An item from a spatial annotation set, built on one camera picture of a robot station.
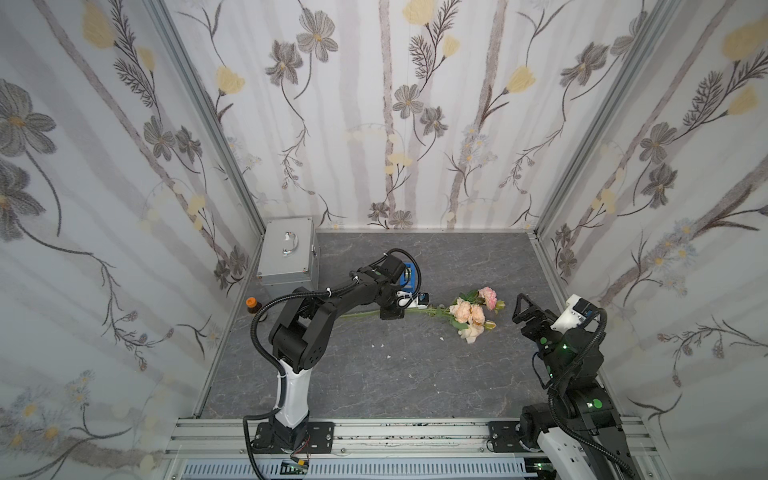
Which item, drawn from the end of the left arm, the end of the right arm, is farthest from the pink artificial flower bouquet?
the end of the right arm

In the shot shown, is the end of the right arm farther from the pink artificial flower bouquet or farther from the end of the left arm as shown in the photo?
the end of the left arm

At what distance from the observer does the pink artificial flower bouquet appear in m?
0.88
